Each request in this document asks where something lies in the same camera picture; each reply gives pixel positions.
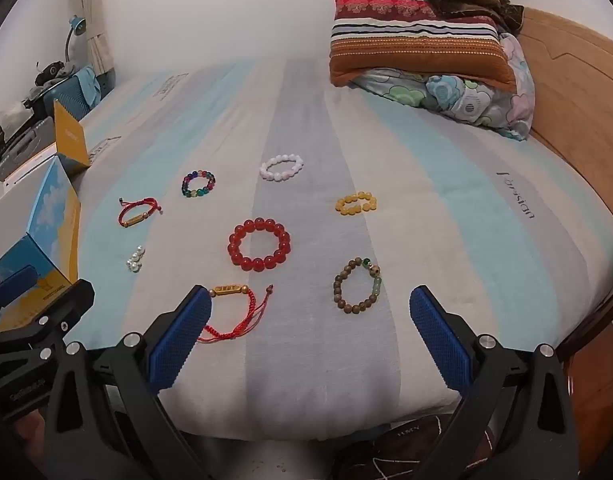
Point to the teal suitcase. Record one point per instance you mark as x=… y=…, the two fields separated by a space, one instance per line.
x=71 y=95

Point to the wooden headboard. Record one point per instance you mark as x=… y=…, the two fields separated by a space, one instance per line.
x=576 y=100

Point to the floral quilt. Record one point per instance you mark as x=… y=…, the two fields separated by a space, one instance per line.
x=451 y=100

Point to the grey suitcase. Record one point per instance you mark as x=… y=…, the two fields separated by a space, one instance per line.
x=26 y=145

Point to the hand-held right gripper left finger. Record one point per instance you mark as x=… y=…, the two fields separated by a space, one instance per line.
x=179 y=345

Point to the dark clutter on suitcase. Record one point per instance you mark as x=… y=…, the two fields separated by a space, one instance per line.
x=51 y=72

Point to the blue and white cardboard box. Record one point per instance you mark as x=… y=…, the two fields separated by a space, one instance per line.
x=51 y=210

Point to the pile of folded blankets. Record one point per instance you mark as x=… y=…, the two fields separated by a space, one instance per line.
x=416 y=45

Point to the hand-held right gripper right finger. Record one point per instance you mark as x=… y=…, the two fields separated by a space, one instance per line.
x=439 y=345

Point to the dark patterned floor mat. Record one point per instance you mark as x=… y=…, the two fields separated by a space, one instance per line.
x=401 y=450

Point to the beige curtain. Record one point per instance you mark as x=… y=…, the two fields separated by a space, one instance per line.
x=94 y=10

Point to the pearl bead cluster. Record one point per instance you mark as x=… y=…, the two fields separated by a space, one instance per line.
x=135 y=260

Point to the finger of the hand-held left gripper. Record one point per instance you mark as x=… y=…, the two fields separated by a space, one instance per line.
x=14 y=282
x=71 y=305

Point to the blue desk lamp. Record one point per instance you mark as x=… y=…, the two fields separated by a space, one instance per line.
x=77 y=24

